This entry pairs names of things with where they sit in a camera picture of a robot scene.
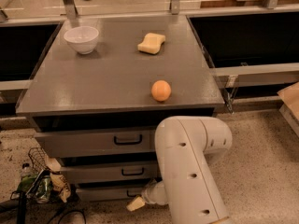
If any grey top drawer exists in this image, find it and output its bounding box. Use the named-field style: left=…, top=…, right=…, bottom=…
left=36, top=127, right=155, bottom=158

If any clear plastic bottle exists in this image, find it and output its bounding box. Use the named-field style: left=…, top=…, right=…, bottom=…
left=21, top=163, right=32, bottom=184

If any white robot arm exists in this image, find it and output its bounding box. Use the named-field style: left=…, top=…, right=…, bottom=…
left=127, top=116, right=233, bottom=224

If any black cable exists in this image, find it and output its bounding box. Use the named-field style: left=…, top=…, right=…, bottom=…
left=46, top=203, right=87, bottom=224

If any grey bottom drawer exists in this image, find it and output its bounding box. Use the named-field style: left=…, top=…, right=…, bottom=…
left=76, top=185, right=144, bottom=202

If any orange fruit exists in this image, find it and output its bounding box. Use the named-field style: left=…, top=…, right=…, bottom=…
left=151, top=80, right=171, bottom=102

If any grey drawer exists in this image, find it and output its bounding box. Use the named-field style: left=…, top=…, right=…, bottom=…
left=36, top=127, right=155, bottom=158
left=76, top=185, right=144, bottom=202
left=61, top=161, right=160, bottom=184

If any yellow sponge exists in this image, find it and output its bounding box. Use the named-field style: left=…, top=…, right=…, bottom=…
left=137, top=33, right=165, bottom=55

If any black wire basket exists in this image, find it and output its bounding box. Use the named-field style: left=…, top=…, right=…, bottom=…
left=28, top=147, right=63, bottom=202

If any green snack bag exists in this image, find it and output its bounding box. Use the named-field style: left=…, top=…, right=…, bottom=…
left=17, top=175, right=52, bottom=203

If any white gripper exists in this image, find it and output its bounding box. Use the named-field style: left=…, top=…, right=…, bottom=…
left=126, top=179, right=168, bottom=212

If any grey middle drawer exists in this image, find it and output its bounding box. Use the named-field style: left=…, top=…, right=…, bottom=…
left=61, top=161, right=160, bottom=184

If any white bowl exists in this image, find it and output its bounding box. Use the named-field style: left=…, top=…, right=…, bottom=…
left=64, top=26, right=99, bottom=54

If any wooden board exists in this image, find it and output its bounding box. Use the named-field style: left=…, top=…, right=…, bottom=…
left=201, top=0, right=264, bottom=8

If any brown cardboard box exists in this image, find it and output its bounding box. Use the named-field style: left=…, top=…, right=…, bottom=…
left=277, top=81, right=299, bottom=123

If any grey drawer cabinet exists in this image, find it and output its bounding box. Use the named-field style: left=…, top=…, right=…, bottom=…
left=17, top=16, right=224, bottom=189

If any metal bracket left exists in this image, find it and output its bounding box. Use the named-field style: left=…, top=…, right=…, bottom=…
left=63, top=0, right=78, bottom=20

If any tan paper snack bag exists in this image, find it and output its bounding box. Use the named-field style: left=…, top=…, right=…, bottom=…
left=45, top=155, right=71, bottom=203

